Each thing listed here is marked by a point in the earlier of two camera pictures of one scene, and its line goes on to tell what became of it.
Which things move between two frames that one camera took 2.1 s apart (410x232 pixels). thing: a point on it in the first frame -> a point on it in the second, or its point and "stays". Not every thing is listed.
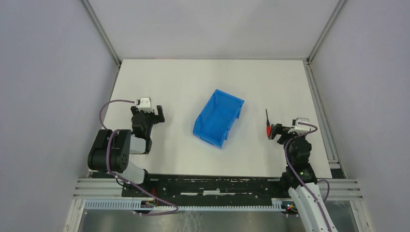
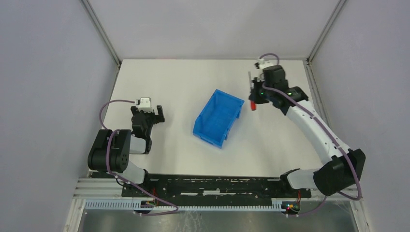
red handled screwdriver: (268, 126) -> (253, 103)
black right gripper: (281, 130) -> (255, 94)
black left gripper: (149, 117) stays
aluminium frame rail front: (331, 190) stays
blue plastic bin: (214, 122) stays
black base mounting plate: (184, 188) stays
